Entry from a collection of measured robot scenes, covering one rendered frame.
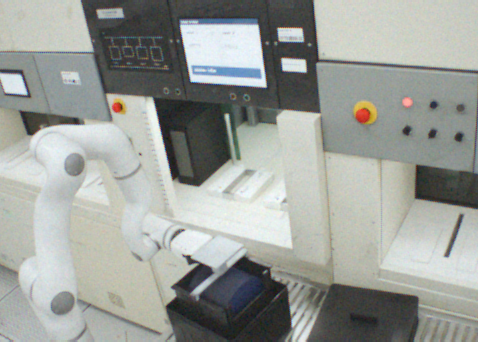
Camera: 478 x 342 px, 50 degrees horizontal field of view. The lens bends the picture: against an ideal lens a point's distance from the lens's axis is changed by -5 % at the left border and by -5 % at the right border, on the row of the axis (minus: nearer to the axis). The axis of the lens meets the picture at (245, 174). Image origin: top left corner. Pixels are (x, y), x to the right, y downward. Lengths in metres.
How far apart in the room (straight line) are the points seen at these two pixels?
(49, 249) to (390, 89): 1.00
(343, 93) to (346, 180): 0.29
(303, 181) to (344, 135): 0.20
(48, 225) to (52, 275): 0.14
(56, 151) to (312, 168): 0.73
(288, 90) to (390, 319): 0.74
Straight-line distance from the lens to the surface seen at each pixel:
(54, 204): 1.44
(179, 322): 1.66
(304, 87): 1.55
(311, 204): 1.67
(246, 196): 2.15
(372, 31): 1.43
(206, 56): 1.69
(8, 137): 3.43
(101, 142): 1.46
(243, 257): 1.65
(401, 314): 1.65
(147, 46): 1.83
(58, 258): 1.49
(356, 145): 1.55
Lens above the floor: 2.04
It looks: 30 degrees down
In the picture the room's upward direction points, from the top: 9 degrees counter-clockwise
